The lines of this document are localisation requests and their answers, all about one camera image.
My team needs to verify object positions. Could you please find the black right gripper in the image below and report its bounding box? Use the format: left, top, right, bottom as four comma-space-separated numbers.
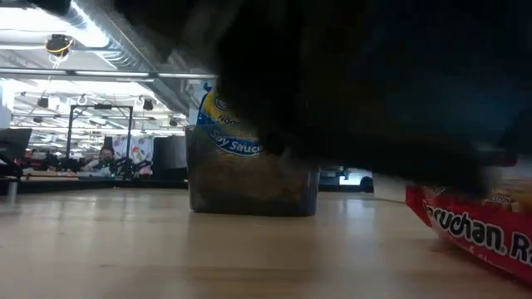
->
116, 0, 495, 199

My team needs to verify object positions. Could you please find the blue Maruchan ramen pack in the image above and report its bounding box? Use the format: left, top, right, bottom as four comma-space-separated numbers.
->
195, 85, 267, 159

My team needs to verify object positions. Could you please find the smoky grey plastic bin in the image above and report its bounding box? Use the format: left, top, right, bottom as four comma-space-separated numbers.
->
185, 124, 321, 218

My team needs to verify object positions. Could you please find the red Maruchan ramen pack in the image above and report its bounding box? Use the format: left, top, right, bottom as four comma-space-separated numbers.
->
405, 182, 532, 287

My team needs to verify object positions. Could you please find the black panel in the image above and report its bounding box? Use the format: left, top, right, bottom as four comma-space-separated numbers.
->
151, 135, 188, 182

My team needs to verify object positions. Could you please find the colourful patterned cloth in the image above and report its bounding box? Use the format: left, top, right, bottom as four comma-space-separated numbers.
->
111, 135, 155, 165

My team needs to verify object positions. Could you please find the grey overhead light bar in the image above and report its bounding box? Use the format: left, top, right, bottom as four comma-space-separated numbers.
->
0, 68, 217, 82

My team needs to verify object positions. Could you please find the person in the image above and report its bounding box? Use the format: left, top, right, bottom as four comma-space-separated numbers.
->
81, 145, 116, 174

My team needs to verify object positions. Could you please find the distant dark table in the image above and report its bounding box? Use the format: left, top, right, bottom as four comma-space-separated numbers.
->
0, 176, 188, 195

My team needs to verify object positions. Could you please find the black monitor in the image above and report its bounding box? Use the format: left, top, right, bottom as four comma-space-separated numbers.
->
0, 127, 33, 164

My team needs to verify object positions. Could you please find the distant black frame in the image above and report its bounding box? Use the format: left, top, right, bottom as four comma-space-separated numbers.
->
65, 103, 135, 180

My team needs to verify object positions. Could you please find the ceiling cord reel yellow cable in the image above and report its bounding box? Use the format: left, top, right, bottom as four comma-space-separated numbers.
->
44, 33, 75, 58

